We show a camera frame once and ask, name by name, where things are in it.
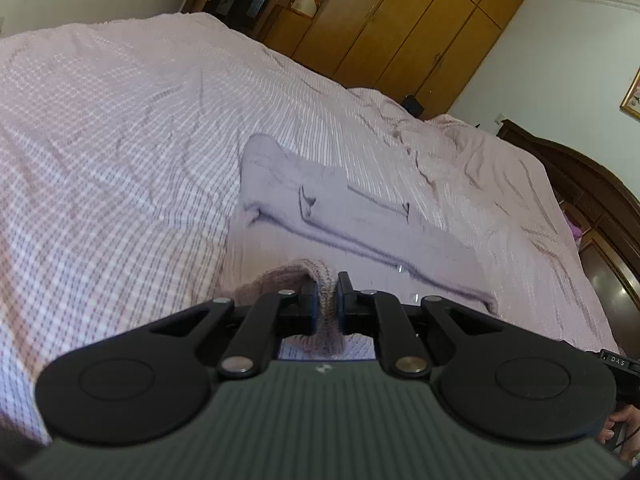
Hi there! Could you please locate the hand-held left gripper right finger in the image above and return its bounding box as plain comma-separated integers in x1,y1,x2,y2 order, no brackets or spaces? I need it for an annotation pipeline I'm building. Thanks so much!
336,271,506,380

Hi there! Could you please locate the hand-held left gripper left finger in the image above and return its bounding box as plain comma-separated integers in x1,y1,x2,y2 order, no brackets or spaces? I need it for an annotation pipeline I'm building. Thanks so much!
150,280,319,380

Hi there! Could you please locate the lilac knit cardigan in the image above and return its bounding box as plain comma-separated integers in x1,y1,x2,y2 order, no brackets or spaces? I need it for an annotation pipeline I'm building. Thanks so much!
217,133,501,361

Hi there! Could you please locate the person's right hand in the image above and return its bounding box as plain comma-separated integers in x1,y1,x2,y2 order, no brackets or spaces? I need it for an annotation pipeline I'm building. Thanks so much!
598,405,640,461

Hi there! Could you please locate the purple cloth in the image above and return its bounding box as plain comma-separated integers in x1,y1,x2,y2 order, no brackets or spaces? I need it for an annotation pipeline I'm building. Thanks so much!
564,205,586,243

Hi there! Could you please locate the dark wooden headboard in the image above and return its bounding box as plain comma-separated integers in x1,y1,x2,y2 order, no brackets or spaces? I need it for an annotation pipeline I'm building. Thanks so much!
497,119,640,356

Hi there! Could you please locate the pink checked bed cover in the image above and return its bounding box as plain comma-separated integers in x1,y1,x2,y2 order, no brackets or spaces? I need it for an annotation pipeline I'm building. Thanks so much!
0,11,623,446

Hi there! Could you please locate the wooden wardrobe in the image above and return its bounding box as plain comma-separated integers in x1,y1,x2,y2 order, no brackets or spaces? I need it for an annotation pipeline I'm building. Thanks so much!
180,0,527,121

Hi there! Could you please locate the framed wall picture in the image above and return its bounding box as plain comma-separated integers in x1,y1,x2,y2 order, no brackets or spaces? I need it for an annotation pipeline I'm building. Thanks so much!
620,67,640,121

